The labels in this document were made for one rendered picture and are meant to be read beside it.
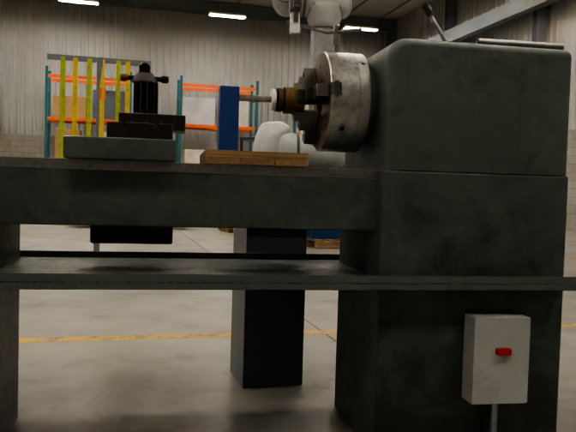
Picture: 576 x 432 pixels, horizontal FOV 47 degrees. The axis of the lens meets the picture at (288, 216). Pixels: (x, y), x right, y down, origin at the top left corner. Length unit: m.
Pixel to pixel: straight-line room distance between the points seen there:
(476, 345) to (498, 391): 0.16
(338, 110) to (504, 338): 0.84
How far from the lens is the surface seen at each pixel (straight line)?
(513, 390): 2.15
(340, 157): 2.75
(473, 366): 2.08
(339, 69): 2.06
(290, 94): 2.11
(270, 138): 2.71
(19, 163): 1.97
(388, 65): 2.03
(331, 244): 9.07
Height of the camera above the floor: 0.80
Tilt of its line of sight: 2 degrees down
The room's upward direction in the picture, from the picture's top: 2 degrees clockwise
